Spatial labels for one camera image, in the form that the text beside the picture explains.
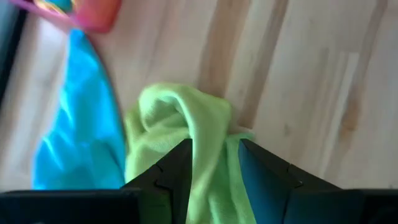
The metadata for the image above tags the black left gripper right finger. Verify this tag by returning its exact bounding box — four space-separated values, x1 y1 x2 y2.
238 139 398 224

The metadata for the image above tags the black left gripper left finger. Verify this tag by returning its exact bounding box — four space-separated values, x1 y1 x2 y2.
0 139 193 224

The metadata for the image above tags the lime microfiber towel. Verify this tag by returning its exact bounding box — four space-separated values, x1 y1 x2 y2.
124 82 257 224

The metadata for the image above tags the pink plastic bin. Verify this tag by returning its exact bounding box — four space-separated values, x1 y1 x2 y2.
9 0 123 34

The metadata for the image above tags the blue microfiber towel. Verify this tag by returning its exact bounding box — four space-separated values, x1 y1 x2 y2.
30 27 127 191

